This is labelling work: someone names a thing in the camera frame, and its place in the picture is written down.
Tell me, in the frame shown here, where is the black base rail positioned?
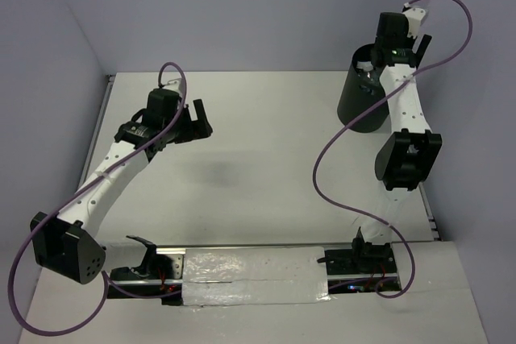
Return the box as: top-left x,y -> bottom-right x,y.
109,243 -> 403,306

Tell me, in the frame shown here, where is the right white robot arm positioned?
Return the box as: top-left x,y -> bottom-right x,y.
350,6 -> 442,272

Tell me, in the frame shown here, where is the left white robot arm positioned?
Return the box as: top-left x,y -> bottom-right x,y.
30,89 -> 213,284

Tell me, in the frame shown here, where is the black round bin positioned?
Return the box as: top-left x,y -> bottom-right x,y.
337,44 -> 389,133

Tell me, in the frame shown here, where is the silver foil sheet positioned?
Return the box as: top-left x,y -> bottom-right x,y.
181,247 -> 330,306

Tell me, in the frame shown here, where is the labelled clear bottle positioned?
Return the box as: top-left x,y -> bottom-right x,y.
356,61 -> 379,84

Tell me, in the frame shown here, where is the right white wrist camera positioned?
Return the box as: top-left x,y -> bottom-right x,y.
402,2 -> 427,39

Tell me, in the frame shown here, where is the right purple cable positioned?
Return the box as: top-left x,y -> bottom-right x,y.
312,0 -> 473,300

